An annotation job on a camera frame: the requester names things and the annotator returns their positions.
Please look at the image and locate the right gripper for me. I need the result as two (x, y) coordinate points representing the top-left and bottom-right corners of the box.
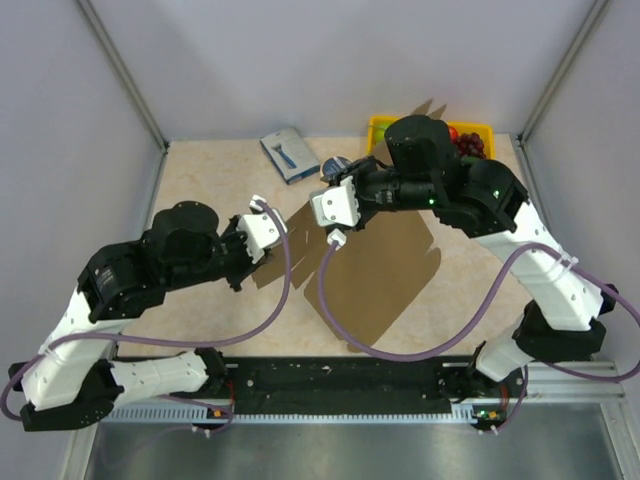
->
(320, 157), (437, 235)

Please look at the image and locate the dark purple grape bunch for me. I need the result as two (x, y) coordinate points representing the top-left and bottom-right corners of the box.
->
(454, 132), (486, 159)

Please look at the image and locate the red apple at back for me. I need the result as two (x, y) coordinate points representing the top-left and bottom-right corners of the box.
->
(448, 126), (459, 141)

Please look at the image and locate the aluminium frame post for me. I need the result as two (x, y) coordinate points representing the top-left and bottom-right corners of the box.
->
(74, 0), (169, 153)
(517, 0), (612, 146)

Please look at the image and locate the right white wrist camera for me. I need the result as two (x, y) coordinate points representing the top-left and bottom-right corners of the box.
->
(309, 177), (361, 250)

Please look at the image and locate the yellow plastic tray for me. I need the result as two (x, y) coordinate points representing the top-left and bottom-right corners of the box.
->
(366, 115), (495, 160)

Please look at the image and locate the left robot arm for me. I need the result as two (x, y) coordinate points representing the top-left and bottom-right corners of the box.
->
(9, 196), (286, 432)

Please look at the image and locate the right aluminium frame post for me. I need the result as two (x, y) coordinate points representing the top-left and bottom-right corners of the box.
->
(517, 0), (612, 146)

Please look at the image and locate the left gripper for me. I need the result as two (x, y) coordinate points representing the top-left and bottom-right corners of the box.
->
(167, 214), (274, 292)

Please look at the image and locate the brown cardboard box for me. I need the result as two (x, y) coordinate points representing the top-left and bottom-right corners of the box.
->
(253, 99), (450, 355)

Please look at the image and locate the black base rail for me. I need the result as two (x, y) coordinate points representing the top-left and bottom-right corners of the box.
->
(102, 355), (626, 426)

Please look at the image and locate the yellow tape roll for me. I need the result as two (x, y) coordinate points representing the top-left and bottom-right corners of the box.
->
(321, 156), (351, 183)

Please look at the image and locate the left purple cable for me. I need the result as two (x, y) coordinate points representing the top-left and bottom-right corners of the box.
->
(0, 201), (293, 454)

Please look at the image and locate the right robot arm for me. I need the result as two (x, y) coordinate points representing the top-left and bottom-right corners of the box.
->
(309, 114), (615, 397)

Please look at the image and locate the left aluminium frame post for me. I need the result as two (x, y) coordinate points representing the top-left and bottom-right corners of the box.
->
(74, 0), (169, 153)

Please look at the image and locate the razor package box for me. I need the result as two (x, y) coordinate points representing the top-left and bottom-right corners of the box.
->
(260, 127), (320, 185)

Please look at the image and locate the green apple with stem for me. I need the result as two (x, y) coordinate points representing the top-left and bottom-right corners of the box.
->
(372, 122), (390, 144)

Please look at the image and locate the green avocado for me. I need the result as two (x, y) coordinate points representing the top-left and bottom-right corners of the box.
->
(461, 156), (479, 165)

